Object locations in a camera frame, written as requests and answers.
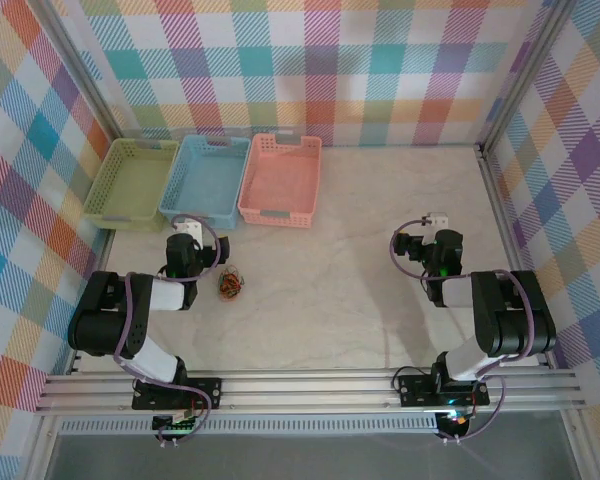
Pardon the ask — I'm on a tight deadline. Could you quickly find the blue plastic basket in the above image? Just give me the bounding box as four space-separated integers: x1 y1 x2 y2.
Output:
158 133 252 231

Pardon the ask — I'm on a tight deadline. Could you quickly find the red thin cable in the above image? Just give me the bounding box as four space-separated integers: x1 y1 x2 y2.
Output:
217 266 246 302

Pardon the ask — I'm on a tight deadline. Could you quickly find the right controller board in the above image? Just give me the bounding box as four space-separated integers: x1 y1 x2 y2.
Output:
435 408 476 432

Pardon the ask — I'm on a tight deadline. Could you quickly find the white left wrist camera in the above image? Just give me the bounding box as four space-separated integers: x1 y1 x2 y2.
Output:
173 219 202 246

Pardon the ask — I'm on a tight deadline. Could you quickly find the left controller board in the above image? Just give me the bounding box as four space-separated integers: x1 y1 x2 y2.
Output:
151 412 202 434

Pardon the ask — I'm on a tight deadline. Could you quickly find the pink plastic basket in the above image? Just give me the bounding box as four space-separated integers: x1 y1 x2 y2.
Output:
237 132 324 230

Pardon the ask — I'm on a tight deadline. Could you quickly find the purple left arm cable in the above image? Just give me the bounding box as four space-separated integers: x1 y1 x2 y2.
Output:
113 214 226 446

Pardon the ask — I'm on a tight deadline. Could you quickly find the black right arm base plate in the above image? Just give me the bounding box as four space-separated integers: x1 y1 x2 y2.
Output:
396 372 492 407

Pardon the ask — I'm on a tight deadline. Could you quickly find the controller board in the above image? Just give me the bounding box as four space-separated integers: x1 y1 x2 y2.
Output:
435 408 476 432
151 412 202 434

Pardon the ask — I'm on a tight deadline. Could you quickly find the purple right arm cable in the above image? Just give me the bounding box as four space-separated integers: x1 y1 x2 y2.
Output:
389 217 536 444

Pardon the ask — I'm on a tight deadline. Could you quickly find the green plastic basket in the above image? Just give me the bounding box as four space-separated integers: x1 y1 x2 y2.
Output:
82 138 181 234

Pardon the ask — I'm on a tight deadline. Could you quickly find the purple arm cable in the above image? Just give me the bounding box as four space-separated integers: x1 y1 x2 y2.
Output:
389 217 536 444
113 214 226 446

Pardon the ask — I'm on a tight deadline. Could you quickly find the grey slotted cable duct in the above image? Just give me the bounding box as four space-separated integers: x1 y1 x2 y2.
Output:
58 413 442 437

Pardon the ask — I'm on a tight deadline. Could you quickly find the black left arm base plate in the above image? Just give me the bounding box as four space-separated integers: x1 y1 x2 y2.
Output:
131 375 224 412

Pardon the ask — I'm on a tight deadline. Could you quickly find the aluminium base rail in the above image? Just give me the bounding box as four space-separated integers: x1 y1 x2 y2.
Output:
33 368 587 416

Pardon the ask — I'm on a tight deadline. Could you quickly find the aluminium frame post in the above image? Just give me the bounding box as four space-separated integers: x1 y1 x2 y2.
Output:
473 0 581 154
27 0 126 144

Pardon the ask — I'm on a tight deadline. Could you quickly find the dark green thin cable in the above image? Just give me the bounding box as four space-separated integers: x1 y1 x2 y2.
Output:
218 268 245 300

